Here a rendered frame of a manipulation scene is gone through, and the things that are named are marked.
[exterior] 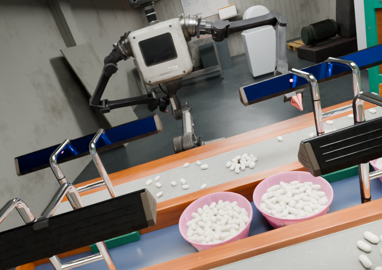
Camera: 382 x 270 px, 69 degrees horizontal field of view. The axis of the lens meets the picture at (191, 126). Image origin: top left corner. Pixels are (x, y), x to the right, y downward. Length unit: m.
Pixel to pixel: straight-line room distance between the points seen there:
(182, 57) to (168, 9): 7.68
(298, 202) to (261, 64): 4.72
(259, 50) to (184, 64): 3.99
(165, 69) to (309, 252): 1.23
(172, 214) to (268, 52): 4.75
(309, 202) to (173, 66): 1.08
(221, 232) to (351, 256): 0.39
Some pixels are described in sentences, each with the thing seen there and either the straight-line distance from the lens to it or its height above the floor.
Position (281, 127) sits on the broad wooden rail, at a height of 0.76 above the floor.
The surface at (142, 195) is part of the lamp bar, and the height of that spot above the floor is 1.10.
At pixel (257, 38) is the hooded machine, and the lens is 5.57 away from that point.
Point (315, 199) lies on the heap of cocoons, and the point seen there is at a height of 0.74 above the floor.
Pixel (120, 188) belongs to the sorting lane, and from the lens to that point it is 1.50.
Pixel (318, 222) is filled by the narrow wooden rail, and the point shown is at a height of 0.77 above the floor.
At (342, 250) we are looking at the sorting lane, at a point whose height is 0.74.
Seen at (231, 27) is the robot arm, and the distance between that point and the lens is 1.75.
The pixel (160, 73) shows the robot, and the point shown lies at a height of 1.18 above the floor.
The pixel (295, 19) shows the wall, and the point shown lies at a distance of 9.56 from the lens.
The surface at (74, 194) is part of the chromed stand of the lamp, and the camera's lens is 0.85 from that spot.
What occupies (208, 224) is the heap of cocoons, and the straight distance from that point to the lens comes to 1.04.
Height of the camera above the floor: 1.41
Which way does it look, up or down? 20 degrees down
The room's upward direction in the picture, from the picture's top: 18 degrees counter-clockwise
